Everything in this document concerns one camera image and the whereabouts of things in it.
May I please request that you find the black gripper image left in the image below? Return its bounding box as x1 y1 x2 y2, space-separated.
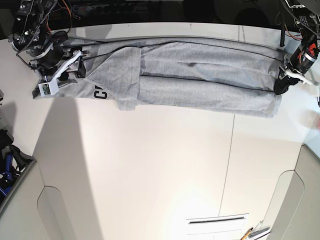
28 44 89 82

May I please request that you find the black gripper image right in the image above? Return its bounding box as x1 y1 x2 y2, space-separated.
273 42 319 95

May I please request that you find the grey T-shirt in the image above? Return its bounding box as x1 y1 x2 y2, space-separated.
55 37 283 118

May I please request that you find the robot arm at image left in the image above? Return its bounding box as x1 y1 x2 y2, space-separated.
8 0 82 82

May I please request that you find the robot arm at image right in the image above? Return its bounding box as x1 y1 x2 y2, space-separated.
273 0 320 95

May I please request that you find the black power strip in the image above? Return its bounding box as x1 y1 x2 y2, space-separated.
72 4 135 16

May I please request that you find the blue and black clutter left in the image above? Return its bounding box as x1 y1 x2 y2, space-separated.
0 129 34 202

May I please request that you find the yellow pencil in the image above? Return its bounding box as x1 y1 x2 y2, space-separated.
240 227 254 240

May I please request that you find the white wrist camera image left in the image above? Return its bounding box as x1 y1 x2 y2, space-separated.
38 80 59 97

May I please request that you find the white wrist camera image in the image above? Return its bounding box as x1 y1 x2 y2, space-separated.
38 80 59 97
308 85 320 98

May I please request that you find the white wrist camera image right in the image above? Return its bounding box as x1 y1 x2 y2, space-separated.
308 85 320 98

